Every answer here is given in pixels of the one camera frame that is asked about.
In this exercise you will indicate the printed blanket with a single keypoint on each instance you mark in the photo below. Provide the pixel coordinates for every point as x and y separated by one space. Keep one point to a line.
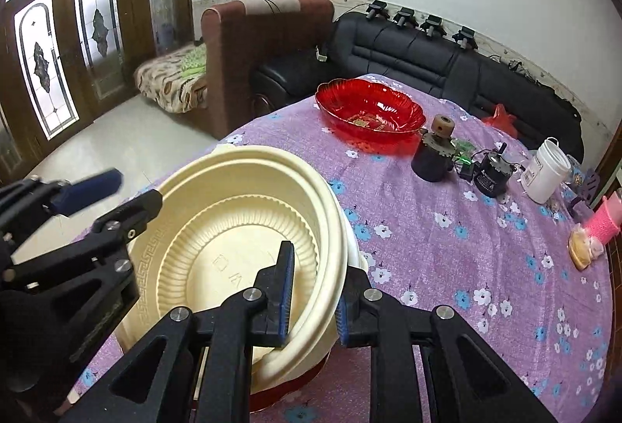
165 78

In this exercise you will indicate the wooden framed cabinet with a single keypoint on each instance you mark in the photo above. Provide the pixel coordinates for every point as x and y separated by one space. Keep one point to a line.
614 160

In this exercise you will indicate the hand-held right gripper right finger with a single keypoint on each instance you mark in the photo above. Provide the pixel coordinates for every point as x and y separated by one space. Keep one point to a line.
341 321

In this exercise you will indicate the black leather sofa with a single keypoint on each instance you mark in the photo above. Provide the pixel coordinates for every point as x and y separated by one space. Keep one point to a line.
413 58

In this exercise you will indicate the wooden stained glass doors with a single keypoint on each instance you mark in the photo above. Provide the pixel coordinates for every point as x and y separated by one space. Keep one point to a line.
97 24

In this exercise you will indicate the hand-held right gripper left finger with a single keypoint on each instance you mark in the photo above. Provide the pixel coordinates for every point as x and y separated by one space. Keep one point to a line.
286 296

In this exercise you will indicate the white plastic jar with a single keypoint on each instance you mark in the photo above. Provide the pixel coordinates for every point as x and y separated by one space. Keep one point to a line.
546 170

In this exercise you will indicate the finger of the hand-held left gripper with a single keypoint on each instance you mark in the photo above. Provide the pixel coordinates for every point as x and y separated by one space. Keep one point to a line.
136 211
87 189

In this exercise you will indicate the dark motor with gear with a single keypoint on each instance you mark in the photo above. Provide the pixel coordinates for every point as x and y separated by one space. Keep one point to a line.
432 155

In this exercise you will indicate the black cylindrical motor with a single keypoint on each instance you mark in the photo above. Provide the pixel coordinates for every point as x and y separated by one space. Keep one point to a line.
491 175

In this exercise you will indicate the pink sleeved bottle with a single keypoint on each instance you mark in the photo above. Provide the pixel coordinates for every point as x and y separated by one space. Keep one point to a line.
605 219

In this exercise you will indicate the red scalloped plastic plate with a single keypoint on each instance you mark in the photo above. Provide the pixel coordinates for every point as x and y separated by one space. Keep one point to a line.
291 391

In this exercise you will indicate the small beige plastic bowl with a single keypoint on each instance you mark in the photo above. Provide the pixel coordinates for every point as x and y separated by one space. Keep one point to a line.
218 257

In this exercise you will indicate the red deep plastic bowl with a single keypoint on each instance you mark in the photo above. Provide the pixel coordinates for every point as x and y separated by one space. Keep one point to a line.
369 112

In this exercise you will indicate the large beige plastic bowl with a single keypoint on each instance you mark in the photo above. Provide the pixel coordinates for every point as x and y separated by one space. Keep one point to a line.
194 180

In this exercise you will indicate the purple striped figurine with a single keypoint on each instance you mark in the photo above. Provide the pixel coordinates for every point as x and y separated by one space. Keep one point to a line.
590 187

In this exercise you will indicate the brown fabric sofa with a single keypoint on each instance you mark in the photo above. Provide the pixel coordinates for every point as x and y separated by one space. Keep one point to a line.
262 44

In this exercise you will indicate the white charger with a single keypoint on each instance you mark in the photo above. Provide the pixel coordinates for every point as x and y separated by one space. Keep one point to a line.
321 54

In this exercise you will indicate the green circuit board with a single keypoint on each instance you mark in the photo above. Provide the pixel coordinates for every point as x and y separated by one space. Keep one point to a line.
462 152

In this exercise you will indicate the red plastic bag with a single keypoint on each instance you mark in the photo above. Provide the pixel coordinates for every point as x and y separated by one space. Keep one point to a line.
498 119

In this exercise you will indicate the black device on sofa back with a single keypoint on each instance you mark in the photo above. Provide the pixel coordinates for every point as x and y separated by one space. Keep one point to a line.
376 10
464 37
432 25
404 17

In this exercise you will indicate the purple floral tablecloth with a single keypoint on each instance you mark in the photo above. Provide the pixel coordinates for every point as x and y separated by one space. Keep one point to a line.
437 257

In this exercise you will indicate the small beige toy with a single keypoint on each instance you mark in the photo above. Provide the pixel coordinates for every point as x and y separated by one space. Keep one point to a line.
585 248

